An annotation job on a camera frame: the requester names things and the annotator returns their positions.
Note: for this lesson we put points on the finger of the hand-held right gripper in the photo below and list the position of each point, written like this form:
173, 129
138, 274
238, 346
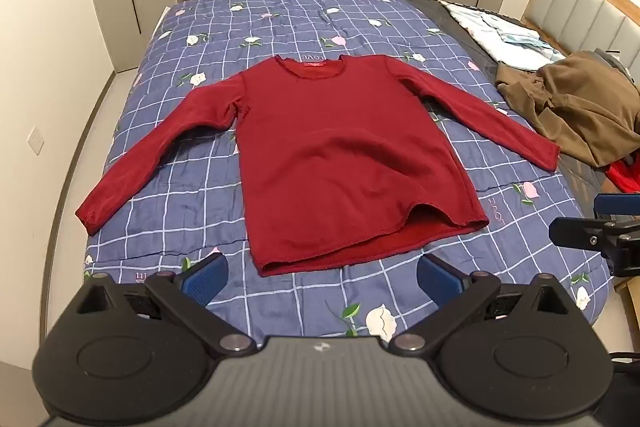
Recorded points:
607, 205
575, 232

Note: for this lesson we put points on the wooden bed frame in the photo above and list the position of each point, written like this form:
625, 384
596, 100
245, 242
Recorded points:
627, 299

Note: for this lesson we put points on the brown garment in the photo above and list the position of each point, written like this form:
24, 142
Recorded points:
575, 102

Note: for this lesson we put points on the white and light blue clothes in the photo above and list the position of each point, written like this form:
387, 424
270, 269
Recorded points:
500, 39

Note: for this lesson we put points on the bright red cloth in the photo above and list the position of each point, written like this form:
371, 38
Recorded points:
625, 177

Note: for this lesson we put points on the grey garment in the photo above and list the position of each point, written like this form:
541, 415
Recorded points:
612, 58

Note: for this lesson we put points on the blue checked floral quilt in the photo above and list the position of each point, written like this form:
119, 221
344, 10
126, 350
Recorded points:
210, 37

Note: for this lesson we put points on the red long-sleeve shirt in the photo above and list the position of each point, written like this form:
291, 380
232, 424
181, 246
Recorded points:
340, 157

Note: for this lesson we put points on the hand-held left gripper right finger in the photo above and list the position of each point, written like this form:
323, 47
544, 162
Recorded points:
439, 279

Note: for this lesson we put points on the dark grey bed sheet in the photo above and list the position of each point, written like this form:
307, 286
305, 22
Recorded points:
470, 38

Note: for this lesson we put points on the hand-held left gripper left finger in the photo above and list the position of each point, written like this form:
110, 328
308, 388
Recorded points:
206, 279

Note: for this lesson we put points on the wooden padded headboard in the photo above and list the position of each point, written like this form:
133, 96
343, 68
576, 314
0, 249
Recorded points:
575, 2

